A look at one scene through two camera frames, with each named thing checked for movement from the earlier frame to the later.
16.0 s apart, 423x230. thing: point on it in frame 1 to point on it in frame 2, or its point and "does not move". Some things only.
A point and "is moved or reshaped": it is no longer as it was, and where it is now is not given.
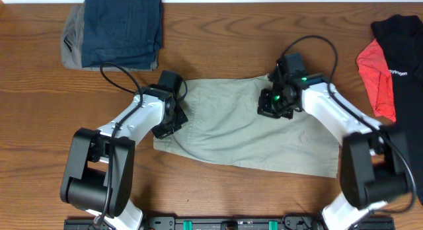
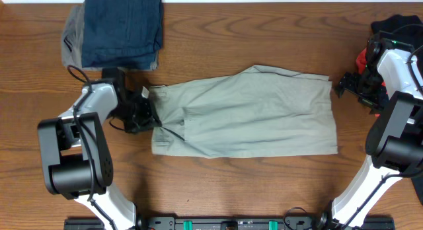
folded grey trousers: [72, 43] does not move
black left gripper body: [179, 117] to [138, 114]
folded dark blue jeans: [123, 28] does not move
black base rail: [228, 223] does not move
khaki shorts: [223, 123] is moved or reshaped
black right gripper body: [275, 106] to [369, 89]
